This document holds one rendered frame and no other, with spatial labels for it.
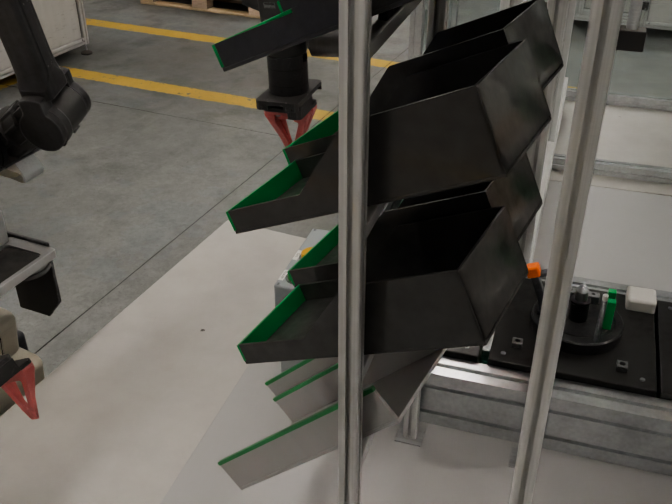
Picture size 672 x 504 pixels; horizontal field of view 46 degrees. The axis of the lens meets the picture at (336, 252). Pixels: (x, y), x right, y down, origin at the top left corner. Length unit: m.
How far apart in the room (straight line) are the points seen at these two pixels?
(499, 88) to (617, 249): 1.16
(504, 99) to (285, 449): 0.46
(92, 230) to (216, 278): 2.05
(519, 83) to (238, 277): 1.01
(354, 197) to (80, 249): 2.89
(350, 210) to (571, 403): 0.63
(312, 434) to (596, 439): 0.51
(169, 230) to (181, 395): 2.24
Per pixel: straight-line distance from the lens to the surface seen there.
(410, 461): 1.21
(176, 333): 1.46
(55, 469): 1.26
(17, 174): 1.49
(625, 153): 2.23
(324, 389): 1.00
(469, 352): 1.23
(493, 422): 1.24
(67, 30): 5.81
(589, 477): 1.24
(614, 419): 1.21
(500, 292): 0.74
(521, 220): 0.87
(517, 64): 0.68
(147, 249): 3.41
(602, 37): 0.57
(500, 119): 0.63
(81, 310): 3.10
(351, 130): 0.62
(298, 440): 0.88
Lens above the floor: 1.73
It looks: 32 degrees down
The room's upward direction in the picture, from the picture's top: straight up
